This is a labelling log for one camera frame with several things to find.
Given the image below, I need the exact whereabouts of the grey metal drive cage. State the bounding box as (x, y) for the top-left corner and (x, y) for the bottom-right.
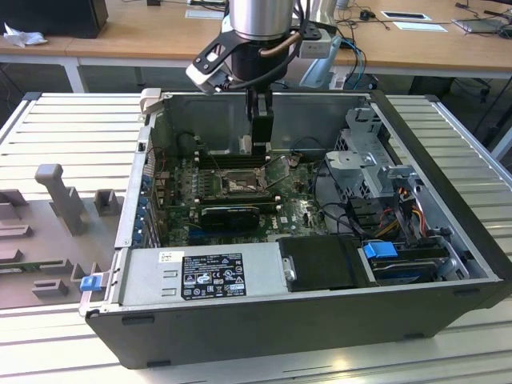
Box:
(323, 106), (426, 209)

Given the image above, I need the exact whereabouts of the black power supply label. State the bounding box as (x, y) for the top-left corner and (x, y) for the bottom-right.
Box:
(182, 252), (246, 302)

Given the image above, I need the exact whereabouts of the blue case latch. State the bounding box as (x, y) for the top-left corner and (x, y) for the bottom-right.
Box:
(79, 275), (101, 293)

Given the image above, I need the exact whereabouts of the black camera bracket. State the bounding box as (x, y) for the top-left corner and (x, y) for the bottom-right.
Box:
(190, 22), (338, 81)

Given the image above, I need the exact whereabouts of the green motherboard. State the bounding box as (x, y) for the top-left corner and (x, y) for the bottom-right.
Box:
(154, 154), (335, 247)

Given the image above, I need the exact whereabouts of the green RAM stick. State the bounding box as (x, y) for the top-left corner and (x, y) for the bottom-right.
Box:
(0, 259), (65, 276)
(199, 198), (280, 214)

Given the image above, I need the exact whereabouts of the metal CPU socket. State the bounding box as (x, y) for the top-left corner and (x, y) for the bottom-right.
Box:
(215, 166), (272, 198)

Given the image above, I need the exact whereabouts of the hard disk in blue carrier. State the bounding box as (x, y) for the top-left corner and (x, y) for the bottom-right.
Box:
(362, 239), (439, 286)

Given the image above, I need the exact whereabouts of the grey tablet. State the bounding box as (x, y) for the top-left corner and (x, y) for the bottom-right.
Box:
(450, 16), (511, 36)

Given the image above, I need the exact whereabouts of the yellow red wire bundle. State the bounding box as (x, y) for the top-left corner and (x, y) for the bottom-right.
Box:
(378, 187), (426, 241)

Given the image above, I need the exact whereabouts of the pale blue teach pendant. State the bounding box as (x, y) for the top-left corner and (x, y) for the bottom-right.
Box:
(298, 35), (344, 90)

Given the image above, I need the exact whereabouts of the grey parts rack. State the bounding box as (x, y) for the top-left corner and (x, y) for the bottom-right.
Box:
(0, 162), (126, 310)

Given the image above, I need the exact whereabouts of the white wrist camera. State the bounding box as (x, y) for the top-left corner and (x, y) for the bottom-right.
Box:
(185, 59), (235, 96)
(299, 34), (334, 60)

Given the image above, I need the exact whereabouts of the wooden desk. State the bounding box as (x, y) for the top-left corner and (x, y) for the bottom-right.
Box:
(0, 0), (512, 95)

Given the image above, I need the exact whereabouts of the black camera cable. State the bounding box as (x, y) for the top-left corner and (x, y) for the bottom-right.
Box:
(218, 70), (290, 90)

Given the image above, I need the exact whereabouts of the metal socket cover frame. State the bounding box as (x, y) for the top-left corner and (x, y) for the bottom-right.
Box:
(262, 154), (292, 190)

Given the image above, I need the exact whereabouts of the blue cable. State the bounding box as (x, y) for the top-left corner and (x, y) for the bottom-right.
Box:
(346, 36), (367, 80)

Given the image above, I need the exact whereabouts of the crumpled white paper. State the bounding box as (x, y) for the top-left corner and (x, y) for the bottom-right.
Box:
(2, 22), (48, 48)

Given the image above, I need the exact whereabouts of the black plastic shroud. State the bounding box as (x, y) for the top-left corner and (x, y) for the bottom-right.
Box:
(275, 235), (380, 292)

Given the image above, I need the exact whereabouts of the dark grey PC case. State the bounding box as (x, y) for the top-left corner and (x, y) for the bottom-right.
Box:
(78, 87), (512, 370)

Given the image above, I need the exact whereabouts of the black box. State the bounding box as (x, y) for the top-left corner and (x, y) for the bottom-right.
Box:
(0, 0), (110, 40)

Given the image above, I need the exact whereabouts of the silver power supply unit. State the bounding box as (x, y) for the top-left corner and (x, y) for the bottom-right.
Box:
(118, 242), (290, 306)

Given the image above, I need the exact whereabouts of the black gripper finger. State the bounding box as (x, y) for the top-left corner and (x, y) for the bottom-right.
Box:
(245, 88), (276, 156)

